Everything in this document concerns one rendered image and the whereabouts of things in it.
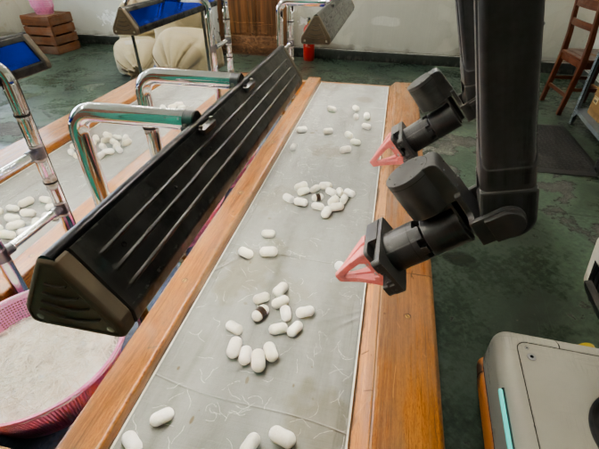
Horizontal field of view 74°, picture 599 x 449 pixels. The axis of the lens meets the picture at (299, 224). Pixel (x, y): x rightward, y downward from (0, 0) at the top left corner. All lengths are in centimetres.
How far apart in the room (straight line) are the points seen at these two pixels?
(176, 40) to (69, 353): 340
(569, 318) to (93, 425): 178
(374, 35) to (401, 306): 481
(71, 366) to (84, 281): 46
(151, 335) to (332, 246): 40
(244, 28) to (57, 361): 519
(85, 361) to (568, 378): 121
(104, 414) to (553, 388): 112
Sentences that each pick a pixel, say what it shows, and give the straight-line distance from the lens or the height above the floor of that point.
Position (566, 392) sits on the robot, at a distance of 137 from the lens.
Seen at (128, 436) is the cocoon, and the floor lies 76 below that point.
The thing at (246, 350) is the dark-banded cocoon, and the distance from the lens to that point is 65.
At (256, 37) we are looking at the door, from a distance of 563.
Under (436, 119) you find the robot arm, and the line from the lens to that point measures 87.
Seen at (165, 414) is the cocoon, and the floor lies 76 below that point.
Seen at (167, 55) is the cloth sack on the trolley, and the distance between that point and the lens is 391.
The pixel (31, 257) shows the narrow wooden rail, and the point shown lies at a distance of 94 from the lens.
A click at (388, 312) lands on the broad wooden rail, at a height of 76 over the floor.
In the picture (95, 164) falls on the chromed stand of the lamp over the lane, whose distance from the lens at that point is 57.
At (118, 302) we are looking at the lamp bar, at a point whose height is 107.
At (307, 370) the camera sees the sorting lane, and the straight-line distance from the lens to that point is 65.
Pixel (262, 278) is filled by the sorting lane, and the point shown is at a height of 74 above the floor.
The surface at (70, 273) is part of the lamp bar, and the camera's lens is 30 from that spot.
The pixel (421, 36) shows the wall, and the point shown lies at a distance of 535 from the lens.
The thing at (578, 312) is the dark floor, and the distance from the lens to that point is 207.
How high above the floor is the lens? 128
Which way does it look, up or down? 36 degrees down
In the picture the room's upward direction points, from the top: straight up
